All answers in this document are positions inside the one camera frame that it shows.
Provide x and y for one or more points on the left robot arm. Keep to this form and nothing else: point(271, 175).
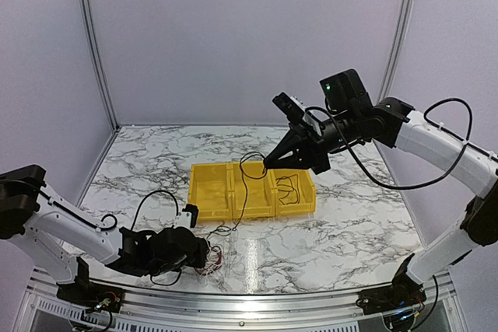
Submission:
point(36, 219)

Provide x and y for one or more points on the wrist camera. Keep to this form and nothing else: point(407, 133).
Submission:
point(296, 113)
point(187, 217)

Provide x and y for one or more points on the yellow bin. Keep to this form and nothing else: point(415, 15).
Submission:
point(253, 192)
point(295, 193)
point(210, 190)

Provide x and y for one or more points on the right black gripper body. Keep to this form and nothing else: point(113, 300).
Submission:
point(317, 147)

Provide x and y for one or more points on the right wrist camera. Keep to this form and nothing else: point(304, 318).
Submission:
point(296, 113)

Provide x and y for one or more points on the aluminium frame post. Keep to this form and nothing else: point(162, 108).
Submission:
point(97, 63)
point(400, 33)

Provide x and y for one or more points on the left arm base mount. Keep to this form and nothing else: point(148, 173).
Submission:
point(97, 298)

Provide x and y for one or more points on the yellow bin left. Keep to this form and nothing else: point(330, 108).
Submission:
point(210, 190)

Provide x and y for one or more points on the yellow bin middle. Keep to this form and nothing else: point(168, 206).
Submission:
point(253, 192)

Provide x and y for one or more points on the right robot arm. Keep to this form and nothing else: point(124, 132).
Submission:
point(352, 119)

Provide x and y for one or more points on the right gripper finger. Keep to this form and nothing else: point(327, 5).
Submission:
point(289, 143)
point(294, 160)

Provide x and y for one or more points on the right aluminium frame post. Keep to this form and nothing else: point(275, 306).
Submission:
point(400, 33)

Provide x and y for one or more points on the left aluminium frame post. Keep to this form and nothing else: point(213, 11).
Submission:
point(97, 63)

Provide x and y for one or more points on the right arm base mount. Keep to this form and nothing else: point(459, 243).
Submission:
point(398, 307)

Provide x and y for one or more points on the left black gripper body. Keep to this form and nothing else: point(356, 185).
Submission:
point(196, 260)

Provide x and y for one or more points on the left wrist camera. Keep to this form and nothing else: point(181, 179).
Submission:
point(187, 217)

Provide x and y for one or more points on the yellow bin right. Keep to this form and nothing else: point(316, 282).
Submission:
point(295, 193)

